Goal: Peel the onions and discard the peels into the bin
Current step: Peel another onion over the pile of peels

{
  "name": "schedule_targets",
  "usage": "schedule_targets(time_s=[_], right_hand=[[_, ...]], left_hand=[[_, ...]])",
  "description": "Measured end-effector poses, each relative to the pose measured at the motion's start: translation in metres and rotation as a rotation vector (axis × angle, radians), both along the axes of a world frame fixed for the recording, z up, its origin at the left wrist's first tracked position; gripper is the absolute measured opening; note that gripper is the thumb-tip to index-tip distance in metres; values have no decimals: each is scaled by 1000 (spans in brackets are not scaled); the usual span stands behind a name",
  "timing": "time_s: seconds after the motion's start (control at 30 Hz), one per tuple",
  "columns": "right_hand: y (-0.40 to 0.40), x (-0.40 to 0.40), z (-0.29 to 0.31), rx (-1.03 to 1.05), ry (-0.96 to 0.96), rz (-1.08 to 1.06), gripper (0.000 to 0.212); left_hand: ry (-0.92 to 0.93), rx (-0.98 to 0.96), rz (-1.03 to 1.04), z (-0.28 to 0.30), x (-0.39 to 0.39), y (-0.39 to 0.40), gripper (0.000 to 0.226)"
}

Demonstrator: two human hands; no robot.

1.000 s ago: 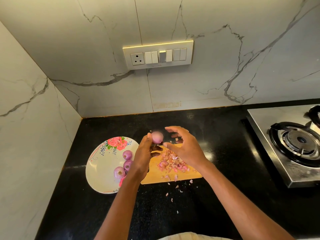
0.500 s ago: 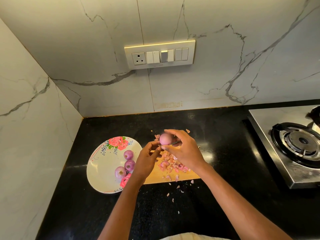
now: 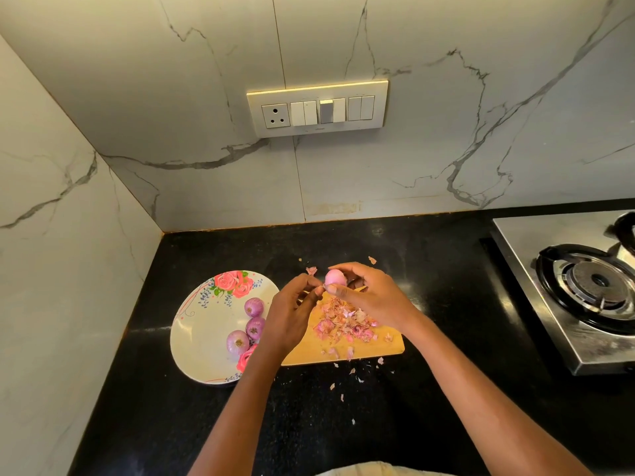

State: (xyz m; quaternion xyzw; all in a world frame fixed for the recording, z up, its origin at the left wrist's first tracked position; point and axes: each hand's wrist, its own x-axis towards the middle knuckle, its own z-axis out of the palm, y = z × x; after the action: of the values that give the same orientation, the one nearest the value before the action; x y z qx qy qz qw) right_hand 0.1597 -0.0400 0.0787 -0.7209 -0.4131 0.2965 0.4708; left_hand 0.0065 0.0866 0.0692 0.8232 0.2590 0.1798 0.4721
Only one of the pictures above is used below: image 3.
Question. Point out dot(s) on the black stone countertop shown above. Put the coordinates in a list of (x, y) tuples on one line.
[(446, 254)]

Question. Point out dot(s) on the person's right forearm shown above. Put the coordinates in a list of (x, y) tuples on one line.
[(496, 406)]

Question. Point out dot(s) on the wooden cutting board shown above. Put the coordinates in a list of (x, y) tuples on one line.
[(303, 355)]

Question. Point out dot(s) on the person's left forearm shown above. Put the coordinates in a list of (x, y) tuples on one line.
[(238, 426)]

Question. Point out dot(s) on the white floral plate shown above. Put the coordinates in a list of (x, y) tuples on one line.
[(198, 332)]

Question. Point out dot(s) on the pile of onion peels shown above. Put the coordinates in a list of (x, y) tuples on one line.
[(342, 322)]

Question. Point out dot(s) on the black stove burner grate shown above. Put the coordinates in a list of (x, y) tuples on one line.
[(591, 287), (627, 231)]

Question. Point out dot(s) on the stainless steel gas stove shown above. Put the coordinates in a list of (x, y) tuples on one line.
[(513, 243)]

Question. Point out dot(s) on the small pink onion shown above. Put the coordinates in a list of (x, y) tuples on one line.
[(255, 329), (335, 279), (255, 307), (237, 344)]

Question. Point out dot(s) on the person's right hand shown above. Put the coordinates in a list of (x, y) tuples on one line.
[(382, 297)]

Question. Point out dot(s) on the person's left hand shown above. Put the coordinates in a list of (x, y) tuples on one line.
[(284, 322)]

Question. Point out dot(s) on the beige striped garment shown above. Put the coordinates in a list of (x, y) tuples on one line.
[(382, 470)]

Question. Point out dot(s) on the white wall switch panel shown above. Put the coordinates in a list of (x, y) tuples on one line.
[(317, 109)]

